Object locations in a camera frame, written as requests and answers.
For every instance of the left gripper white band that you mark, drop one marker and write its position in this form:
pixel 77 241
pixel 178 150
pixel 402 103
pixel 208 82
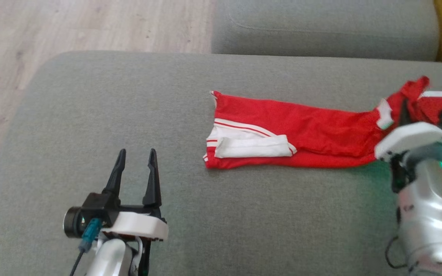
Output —
pixel 140 226

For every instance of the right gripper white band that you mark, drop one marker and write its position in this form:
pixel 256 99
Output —
pixel 413 138

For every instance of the red shorts white stripe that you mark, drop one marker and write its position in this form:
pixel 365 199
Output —
pixel 436 109

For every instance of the red white basketball jersey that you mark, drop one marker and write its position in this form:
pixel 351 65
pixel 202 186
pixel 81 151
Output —
pixel 320 130

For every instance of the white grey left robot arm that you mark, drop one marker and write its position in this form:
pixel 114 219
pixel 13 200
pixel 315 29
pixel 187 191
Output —
pixel 109 260

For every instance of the grey sofa seat cushion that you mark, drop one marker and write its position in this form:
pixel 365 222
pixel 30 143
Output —
pixel 90 115

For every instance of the grey sofa back cushion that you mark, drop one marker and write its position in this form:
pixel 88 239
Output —
pixel 320 27

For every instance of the black left wrist camera unit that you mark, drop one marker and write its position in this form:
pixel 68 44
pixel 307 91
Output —
pixel 98 209

